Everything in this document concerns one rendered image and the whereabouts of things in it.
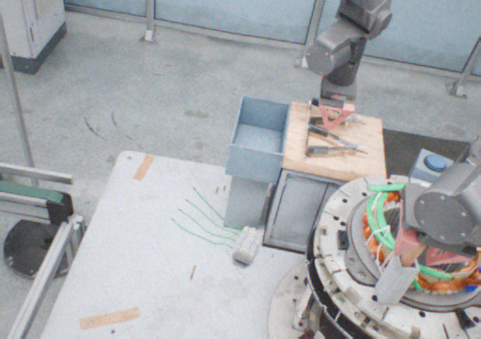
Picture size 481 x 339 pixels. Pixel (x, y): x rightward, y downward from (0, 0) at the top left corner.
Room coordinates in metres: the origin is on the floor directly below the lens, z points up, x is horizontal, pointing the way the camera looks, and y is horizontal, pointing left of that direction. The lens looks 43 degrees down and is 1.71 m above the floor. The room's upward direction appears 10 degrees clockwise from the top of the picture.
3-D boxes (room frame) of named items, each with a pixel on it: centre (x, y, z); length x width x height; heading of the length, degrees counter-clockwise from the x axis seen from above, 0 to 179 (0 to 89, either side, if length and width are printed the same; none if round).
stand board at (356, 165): (0.79, -0.19, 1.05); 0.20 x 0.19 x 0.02; 88
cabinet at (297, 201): (0.79, -0.19, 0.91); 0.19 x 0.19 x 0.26; 88
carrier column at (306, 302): (0.53, -0.18, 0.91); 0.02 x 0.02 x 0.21
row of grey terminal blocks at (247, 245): (0.68, -0.05, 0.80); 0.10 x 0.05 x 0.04; 164
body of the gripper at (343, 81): (0.83, -0.17, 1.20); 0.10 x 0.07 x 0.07; 178
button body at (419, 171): (0.80, -0.41, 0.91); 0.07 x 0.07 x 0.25; 70
